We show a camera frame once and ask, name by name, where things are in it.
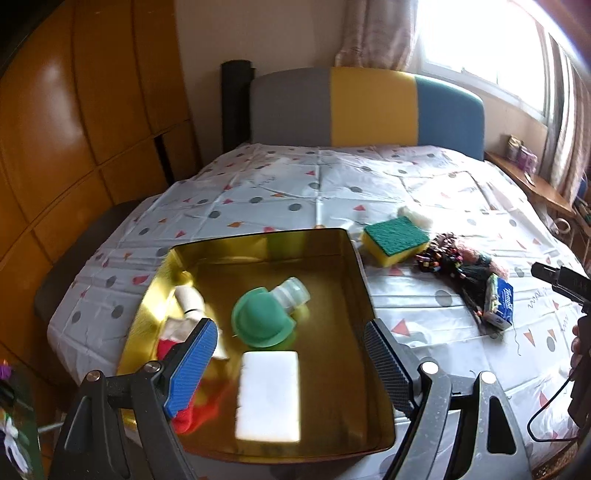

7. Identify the white rectangular sponge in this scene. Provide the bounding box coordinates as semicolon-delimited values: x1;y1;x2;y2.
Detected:
235;351;301;443

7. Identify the beige curtain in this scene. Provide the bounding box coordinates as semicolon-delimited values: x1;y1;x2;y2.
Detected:
335;0;419;71

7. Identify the white crumpled plastic bag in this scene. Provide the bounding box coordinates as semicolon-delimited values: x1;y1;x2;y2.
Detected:
398;205;433;231

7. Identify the blue tissue pack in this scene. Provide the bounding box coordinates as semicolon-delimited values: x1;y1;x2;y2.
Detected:
483;274;514;330

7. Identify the wooden wardrobe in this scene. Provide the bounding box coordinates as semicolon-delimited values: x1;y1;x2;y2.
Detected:
0;0;205;416

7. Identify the black beaded braided hairpiece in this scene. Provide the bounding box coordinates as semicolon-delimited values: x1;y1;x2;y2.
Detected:
415;233;508;320

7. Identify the red white christmas stocking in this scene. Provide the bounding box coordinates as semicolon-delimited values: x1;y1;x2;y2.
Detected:
156;285;228;435

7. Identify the black cable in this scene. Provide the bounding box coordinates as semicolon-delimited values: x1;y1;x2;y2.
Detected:
526;374;581;443

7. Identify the yellow green scrub sponge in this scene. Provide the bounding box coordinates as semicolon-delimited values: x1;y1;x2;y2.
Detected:
362;216;430;268

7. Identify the clear plastic bottle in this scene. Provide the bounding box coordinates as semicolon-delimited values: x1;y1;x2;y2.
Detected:
270;277;311;313

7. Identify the gold tin tray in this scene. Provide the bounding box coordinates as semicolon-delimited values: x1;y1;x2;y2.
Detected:
117;228;394;464

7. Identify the grey yellow blue headboard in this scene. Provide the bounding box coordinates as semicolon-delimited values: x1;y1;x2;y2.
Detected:
250;67;485;160

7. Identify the right human hand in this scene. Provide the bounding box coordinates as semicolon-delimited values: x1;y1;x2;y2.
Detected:
570;325;582;374

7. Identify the wooden side shelf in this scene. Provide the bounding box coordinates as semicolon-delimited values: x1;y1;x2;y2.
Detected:
485;151;575;218

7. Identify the purple jar on shelf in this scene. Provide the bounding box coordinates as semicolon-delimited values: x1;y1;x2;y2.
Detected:
505;136;538;175

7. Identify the patterned grey bed sheet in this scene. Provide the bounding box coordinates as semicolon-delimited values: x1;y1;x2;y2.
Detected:
47;144;580;466

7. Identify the black rolled mat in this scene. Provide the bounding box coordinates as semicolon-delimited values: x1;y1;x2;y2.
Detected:
221;60;256;153

